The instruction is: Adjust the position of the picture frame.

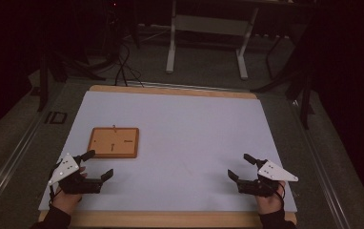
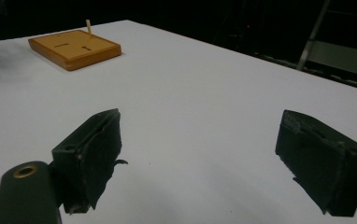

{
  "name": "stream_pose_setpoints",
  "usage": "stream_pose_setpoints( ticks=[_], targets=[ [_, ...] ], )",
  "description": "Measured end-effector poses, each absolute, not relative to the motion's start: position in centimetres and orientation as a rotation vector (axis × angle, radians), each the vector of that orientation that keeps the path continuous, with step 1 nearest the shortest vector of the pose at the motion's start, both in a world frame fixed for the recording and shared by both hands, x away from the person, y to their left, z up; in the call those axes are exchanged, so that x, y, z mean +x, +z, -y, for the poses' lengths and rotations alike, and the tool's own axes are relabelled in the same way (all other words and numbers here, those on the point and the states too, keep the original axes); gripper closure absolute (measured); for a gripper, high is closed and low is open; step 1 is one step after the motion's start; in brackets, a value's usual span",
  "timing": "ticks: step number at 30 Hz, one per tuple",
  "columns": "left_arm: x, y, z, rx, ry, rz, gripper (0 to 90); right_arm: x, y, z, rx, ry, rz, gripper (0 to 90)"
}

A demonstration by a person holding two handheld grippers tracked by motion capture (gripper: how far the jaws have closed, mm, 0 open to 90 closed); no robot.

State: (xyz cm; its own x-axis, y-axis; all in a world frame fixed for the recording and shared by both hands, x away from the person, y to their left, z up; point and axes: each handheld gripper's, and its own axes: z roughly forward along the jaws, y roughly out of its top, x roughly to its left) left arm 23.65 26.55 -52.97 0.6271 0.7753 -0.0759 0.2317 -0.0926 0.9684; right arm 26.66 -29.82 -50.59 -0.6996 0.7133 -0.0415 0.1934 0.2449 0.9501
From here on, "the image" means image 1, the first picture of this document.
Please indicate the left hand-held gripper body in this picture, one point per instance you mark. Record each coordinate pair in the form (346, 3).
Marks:
(65, 167)

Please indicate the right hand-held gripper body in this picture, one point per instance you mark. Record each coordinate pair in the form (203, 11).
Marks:
(273, 172)

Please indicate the person's right hand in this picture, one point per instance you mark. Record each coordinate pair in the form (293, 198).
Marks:
(270, 204)

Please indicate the person's left hand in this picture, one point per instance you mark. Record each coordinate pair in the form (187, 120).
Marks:
(65, 201)

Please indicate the orange square board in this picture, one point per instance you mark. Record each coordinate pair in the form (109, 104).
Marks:
(113, 142)

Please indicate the white table cover board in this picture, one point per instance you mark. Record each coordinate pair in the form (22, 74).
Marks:
(183, 143)

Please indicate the wooden table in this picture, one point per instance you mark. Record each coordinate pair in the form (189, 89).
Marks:
(170, 219)

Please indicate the black metal stand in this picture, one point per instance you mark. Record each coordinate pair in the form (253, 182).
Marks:
(304, 95)

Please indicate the black floor bracket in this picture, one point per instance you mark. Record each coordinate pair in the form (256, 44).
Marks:
(56, 117)

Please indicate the metal floor rail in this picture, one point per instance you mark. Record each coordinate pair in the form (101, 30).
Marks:
(8, 165)
(323, 165)

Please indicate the white metal desk frame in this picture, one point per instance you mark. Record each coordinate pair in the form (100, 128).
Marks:
(208, 25)

